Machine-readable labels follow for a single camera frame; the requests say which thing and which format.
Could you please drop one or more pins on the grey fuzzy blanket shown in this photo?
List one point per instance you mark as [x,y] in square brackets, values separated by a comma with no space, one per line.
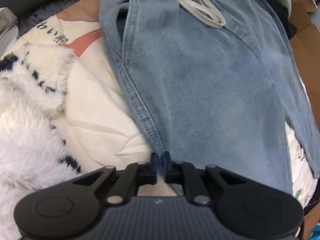
[50,12]

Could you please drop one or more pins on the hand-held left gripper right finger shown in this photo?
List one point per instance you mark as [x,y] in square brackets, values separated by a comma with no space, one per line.
[164,166]

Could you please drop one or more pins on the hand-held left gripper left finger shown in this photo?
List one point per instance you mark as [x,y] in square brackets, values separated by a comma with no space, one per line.
[155,166]

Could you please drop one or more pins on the black garment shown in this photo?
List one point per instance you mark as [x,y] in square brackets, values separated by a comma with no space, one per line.
[285,20]

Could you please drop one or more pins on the large cardboard box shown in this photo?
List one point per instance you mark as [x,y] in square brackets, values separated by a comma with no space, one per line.
[305,42]

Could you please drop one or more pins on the white fluffy spotted blanket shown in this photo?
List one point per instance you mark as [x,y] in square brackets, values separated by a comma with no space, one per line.
[27,120]

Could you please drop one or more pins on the cream printed bed sheet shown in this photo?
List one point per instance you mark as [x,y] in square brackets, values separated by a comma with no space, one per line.
[100,110]

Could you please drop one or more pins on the blue denim pants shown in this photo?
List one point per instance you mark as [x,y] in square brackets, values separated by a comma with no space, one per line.
[200,80]

